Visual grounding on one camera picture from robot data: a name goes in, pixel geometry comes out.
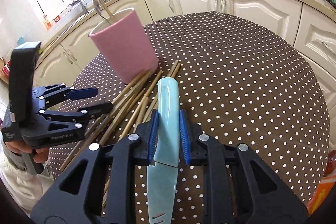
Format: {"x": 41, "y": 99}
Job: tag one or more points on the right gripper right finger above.
{"x": 239, "y": 187}

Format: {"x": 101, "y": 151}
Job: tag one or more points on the person's left hand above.
{"x": 41, "y": 154}

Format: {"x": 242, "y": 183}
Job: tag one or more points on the brown polka dot tablecloth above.
{"x": 236, "y": 95}

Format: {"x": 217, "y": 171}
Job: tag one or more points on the steel sink faucet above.
{"x": 82, "y": 5}

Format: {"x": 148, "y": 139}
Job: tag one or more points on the bamboo chopstick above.
{"x": 100, "y": 3}
{"x": 120, "y": 108}
{"x": 137, "y": 112}
{"x": 78, "y": 145}
{"x": 161, "y": 89}

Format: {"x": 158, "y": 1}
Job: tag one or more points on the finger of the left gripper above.
{"x": 82, "y": 115}
{"x": 52, "y": 95}

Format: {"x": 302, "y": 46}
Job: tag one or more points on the pink utensil holder cup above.
{"x": 124, "y": 43}

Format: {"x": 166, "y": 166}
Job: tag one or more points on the silver metal spoon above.
{"x": 107, "y": 19}

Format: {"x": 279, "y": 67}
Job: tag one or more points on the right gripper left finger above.
{"x": 98, "y": 187}

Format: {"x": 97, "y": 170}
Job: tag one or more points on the lower cabinets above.
{"x": 183, "y": 16}

